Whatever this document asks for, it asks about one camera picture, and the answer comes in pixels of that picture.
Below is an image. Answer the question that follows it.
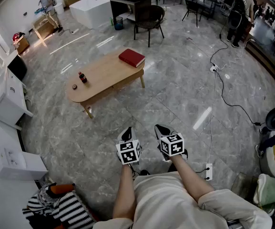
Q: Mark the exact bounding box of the wooden coffee table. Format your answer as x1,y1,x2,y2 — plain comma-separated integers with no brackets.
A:
65,47,145,119

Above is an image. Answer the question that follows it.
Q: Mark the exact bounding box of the white box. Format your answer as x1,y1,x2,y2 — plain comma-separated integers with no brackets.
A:
0,146,49,181

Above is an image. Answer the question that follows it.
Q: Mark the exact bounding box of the person's right forearm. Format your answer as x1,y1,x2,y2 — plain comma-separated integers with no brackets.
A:
169,154,214,203

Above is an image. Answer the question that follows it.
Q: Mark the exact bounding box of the dark box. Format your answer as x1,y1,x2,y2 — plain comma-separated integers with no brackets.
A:
7,55,28,82

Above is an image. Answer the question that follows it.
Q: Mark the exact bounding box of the white bathtub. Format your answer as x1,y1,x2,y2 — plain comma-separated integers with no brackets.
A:
69,0,113,30

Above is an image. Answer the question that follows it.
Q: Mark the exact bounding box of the wooden crate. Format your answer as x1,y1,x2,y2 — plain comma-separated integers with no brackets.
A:
31,15,57,40

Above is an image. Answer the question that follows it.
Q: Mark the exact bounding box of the red hardcover book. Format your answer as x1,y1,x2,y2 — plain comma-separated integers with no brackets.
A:
118,48,146,68

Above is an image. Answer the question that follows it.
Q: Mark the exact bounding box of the black white striped cushion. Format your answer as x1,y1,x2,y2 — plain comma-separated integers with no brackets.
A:
22,184,95,229

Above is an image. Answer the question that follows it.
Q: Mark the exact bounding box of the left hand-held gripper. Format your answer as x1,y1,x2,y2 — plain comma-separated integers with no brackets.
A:
115,127,143,166

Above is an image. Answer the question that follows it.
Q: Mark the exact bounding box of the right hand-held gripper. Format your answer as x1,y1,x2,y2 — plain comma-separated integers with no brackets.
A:
154,124,189,162

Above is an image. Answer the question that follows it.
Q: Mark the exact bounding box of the person's beige shirt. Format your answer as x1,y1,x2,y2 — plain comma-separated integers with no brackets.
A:
93,172,273,229

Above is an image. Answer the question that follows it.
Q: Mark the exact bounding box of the black mesh waste bin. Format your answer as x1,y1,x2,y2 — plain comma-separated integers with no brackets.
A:
112,16,124,31

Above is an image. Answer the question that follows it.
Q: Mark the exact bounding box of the person's left forearm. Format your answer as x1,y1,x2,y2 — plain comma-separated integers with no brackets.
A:
112,163,138,220

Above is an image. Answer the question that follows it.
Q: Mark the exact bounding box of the white sink cabinet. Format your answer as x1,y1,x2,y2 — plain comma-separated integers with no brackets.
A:
0,68,34,131

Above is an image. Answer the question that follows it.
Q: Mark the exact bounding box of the wooden drawer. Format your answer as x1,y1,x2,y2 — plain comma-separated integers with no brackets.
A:
112,69,144,91

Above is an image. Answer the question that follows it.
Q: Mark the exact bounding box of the dark desk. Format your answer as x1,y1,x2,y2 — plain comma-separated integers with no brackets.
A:
110,0,152,22

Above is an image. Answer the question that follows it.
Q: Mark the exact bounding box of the black metal chair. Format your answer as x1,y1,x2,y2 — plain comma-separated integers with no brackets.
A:
182,0,215,28

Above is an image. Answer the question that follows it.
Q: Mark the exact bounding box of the black cable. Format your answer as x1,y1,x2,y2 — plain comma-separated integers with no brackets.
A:
210,32,265,126

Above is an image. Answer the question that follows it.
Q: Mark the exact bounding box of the green towel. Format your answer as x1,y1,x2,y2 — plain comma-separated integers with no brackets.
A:
253,173,275,206

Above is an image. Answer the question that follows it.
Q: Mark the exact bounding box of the orange chair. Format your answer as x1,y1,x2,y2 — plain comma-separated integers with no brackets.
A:
48,184,76,196

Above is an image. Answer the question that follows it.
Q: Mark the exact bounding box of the dark wicker chair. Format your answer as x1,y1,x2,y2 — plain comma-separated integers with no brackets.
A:
133,5,166,48

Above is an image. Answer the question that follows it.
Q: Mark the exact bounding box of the small wooden box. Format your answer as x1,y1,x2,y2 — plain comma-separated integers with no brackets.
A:
12,31,30,55

